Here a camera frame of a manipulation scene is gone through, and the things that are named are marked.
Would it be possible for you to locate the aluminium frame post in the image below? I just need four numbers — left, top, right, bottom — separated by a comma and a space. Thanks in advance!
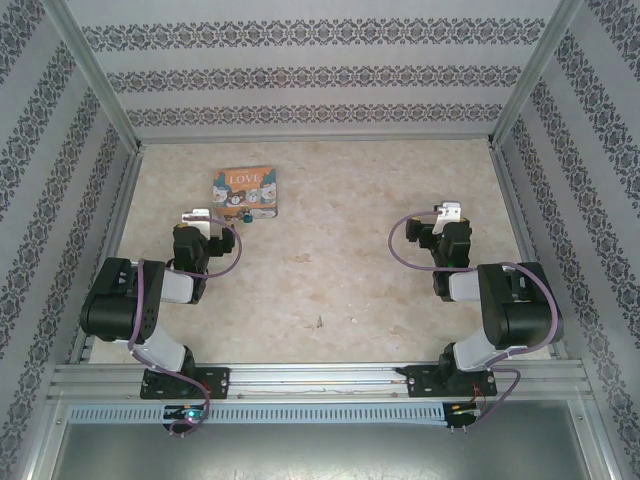
488, 0, 585, 147
39, 0, 145, 154

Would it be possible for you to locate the bear print tin box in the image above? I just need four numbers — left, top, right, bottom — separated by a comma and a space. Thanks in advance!
208, 167, 281, 221

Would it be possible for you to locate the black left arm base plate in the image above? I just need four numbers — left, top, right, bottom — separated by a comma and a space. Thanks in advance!
139, 366, 231, 401

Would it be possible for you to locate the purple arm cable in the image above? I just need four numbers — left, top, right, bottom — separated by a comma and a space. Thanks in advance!
127, 215, 244, 437
388, 209, 560, 432

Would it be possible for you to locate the grey slotted cable duct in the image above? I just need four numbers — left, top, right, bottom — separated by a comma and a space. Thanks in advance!
67, 402, 447, 427

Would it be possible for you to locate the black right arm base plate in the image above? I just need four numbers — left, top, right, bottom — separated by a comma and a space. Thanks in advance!
403, 364, 499, 399

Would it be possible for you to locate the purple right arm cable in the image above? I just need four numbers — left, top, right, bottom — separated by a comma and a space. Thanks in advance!
388, 209, 560, 432

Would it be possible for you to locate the grey metal shelf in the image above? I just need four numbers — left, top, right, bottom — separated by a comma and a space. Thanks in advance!
47, 399, 609, 480

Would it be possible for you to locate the aluminium front rail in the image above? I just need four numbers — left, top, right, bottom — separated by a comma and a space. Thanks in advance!
48, 358, 597, 402

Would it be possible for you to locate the aluminium side rail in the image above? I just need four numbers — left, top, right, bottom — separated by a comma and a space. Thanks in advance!
488, 139, 570, 361
68, 144, 145, 366

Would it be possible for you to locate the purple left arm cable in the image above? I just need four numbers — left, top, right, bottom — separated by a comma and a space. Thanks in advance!
127, 215, 244, 437

